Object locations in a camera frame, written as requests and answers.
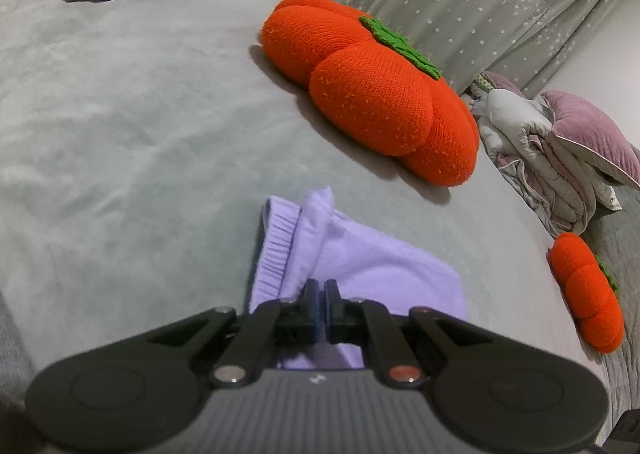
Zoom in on purple pillow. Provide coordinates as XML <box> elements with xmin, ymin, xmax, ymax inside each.
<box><xmin>540</xmin><ymin>90</ymin><xmax>640</xmax><ymax>187</ymax></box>

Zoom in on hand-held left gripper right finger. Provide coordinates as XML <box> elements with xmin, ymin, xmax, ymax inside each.
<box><xmin>324</xmin><ymin>279</ymin><xmax>501</xmax><ymax>387</ymax></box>

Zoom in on purple pants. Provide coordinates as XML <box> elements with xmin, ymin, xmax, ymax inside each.
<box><xmin>248</xmin><ymin>185</ymin><xmax>468</xmax><ymax>370</ymax></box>

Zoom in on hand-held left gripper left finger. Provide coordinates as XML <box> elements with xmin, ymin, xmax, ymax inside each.
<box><xmin>145</xmin><ymin>279</ymin><xmax>321</xmax><ymax>387</ymax></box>

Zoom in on grey quilted cover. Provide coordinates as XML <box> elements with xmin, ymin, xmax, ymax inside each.
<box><xmin>582</xmin><ymin>184</ymin><xmax>640</xmax><ymax>445</ymax></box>

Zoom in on orange pumpkin cushion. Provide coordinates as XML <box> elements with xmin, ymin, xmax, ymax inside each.
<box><xmin>261</xmin><ymin>0</ymin><xmax>480</xmax><ymax>188</ymax></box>
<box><xmin>547</xmin><ymin>233</ymin><xmax>626</xmax><ymax>354</ymax></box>

